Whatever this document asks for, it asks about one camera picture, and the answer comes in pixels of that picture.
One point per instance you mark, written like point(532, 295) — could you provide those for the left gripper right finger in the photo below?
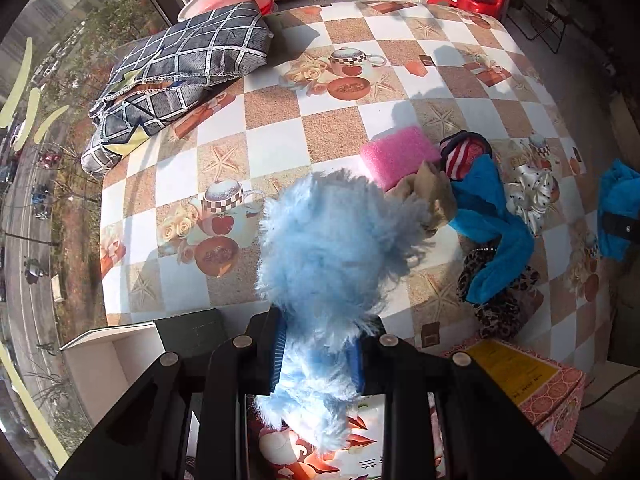
point(367, 358)

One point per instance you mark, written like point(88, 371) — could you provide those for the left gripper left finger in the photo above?
point(268, 331)

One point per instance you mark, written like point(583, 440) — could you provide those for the light blue fluffy duster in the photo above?
point(331, 246)

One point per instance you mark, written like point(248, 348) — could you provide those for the blue fabric cloth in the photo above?
point(618, 210)
point(482, 217)

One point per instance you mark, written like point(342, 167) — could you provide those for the beige knitted hat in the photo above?
point(432, 187)

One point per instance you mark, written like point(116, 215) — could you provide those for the large pink foam sponge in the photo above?
point(392, 157)

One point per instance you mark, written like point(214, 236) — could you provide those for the white polka dot scarf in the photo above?
point(529, 195)

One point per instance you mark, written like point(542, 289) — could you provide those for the leopard print cloth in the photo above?
point(505, 314)

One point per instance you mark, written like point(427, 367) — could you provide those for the large white storage box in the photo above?
point(105, 362)

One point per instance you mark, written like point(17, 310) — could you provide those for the red paper box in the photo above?
point(548, 393)

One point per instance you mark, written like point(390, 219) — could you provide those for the red striped knit hat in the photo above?
point(458, 152)

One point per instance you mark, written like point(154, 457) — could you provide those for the checkered patterned tablecloth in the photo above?
point(179, 213)

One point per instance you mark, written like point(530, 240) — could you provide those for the dark plaid pillow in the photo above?
point(165, 76)

